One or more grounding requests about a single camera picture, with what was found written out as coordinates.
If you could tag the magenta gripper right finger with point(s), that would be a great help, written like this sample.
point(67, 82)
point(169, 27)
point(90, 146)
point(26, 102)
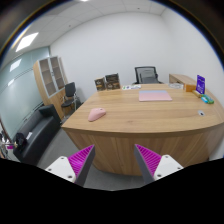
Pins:
point(154, 166)

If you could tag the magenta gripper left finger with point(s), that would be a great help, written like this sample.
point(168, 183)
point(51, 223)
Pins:
point(74, 168)

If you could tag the pink computer mouse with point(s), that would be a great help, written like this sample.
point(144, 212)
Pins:
point(96, 113)

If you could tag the pink mouse pad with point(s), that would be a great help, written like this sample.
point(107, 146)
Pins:
point(154, 95)

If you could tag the wooden office desk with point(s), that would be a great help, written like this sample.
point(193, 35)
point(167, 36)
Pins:
point(166, 127)

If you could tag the black leather sofa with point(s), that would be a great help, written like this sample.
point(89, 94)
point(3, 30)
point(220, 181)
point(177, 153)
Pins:
point(36, 133)

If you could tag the black visitor chair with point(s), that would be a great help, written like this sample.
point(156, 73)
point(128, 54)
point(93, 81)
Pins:
point(70, 97)

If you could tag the white papers on desk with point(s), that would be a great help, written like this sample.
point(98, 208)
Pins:
point(130, 87)

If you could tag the green blue eraser box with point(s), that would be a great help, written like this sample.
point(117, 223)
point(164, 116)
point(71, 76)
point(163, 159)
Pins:
point(207, 99)

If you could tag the orange wooden box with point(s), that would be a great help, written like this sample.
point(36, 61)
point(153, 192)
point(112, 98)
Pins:
point(190, 87)

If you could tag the wooden side cabinet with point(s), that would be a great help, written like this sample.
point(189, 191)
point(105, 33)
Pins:
point(182, 79)

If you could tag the black mesh office chair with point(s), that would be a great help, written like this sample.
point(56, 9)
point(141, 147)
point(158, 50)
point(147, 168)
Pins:
point(146, 75)

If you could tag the wooden glass-door cabinet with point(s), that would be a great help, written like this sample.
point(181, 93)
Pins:
point(51, 82)

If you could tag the ceiling light panel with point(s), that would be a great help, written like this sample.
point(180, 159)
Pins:
point(26, 41)

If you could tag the desk cable grommet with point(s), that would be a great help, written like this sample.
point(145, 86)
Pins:
point(201, 113)

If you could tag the left brown picture frame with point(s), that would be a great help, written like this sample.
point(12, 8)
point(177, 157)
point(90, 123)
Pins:
point(100, 84)

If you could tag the brown picture frame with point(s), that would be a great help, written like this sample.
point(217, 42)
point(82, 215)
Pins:
point(112, 81)
point(100, 84)

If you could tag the right brown picture frame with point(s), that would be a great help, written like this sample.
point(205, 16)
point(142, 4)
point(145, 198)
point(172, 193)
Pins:
point(112, 81)

